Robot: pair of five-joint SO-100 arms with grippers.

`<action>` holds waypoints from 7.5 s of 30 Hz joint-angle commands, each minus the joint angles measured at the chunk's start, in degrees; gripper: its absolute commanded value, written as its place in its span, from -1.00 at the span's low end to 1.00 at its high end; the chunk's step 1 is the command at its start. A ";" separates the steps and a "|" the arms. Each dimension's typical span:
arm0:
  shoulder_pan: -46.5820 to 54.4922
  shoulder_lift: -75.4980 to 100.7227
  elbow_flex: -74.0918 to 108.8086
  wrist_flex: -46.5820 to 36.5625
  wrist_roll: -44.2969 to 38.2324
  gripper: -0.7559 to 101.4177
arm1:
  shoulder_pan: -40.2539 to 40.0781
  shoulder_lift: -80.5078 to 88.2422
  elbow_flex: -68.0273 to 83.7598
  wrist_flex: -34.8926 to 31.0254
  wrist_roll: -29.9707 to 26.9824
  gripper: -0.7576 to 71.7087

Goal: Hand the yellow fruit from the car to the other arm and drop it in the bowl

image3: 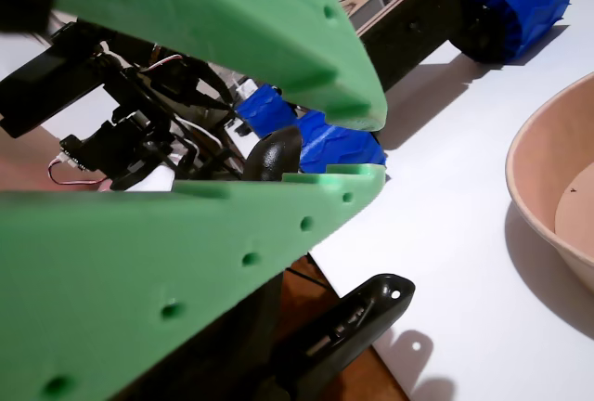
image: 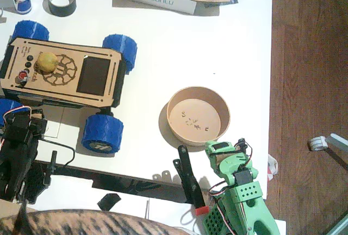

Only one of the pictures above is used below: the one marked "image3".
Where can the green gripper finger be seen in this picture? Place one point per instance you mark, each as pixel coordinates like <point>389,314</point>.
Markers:
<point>116,271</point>
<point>232,16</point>

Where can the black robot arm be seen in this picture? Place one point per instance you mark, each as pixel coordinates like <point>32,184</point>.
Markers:
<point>42,81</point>

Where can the brown paper bowl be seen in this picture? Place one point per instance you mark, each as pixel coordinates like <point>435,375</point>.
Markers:
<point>533,178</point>

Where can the wooden rover chassis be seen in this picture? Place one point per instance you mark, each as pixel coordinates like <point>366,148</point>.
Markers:
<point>417,43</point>

